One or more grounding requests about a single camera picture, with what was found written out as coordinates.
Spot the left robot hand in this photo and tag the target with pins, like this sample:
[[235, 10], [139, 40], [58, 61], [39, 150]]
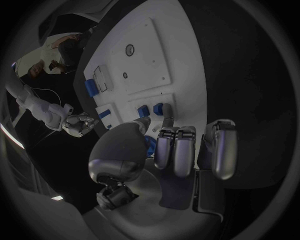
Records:
[[122, 146]]

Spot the white task board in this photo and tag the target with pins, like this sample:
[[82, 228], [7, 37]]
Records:
[[145, 61]]

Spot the blue gear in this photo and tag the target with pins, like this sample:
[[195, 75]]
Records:
[[151, 145]]

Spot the blue short cylinder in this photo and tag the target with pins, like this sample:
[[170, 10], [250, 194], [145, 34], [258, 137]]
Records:
[[91, 88]]

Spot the person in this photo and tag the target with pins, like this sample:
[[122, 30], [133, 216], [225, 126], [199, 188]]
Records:
[[68, 50]]

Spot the small blue peg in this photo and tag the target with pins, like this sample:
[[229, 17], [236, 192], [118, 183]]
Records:
[[109, 127]]

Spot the blue long peg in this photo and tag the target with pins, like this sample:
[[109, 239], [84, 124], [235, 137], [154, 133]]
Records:
[[104, 114]]

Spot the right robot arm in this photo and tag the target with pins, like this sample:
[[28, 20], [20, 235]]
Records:
[[42, 110]]

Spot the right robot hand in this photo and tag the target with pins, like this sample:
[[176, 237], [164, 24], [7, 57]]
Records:
[[78, 124]]

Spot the blue block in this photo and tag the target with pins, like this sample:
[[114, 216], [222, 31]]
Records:
[[143, 111], [158, 109]]

